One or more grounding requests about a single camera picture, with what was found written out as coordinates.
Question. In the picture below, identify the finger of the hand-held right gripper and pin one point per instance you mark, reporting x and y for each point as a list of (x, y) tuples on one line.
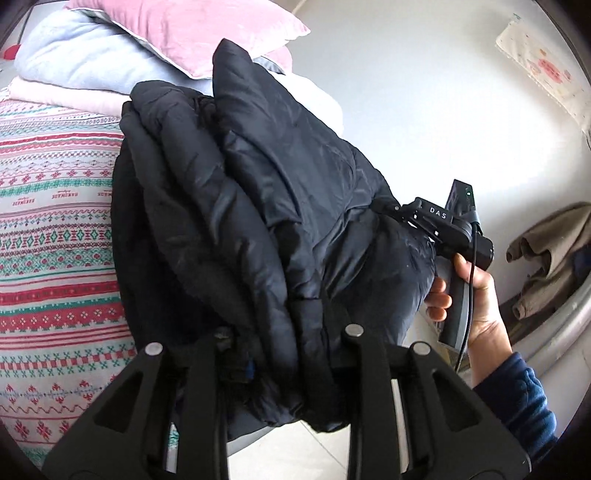
[(387, 208)]

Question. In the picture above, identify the pink pillow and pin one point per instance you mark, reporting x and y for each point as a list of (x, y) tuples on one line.
[(184, 27)]

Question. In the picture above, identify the light blue blanket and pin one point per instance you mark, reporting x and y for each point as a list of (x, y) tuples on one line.
[(78, 50)]

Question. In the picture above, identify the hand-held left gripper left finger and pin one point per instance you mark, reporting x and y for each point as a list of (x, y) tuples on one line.
[(203, 392)]

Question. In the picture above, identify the person's right forearm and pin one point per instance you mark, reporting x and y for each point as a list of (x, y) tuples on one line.
[(517, 406)]

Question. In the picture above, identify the tan clothes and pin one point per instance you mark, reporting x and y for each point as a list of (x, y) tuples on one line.
[(549, 258)]

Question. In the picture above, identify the grey curved chair frame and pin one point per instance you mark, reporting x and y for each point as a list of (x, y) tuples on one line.
[(554, 332)]

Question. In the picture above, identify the printed wall cloth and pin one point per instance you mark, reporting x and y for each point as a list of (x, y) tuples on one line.
[(545, 69)]

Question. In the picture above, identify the black puffer jacket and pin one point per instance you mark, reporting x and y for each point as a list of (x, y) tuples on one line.
[(240, 207)]

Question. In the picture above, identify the white folded quilt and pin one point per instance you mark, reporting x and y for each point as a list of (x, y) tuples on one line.
[(318, 106)]

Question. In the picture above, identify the patterned red green bedsheet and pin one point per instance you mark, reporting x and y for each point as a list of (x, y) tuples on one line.
[(55, 240)]

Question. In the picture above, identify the person's right hand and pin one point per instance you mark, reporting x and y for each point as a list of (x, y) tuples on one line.
[(487, 304)]

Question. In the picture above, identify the small red object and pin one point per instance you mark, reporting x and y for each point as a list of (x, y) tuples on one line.
[(7, 51)]

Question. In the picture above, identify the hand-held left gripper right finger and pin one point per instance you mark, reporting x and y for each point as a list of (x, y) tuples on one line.
[(364, 369)]

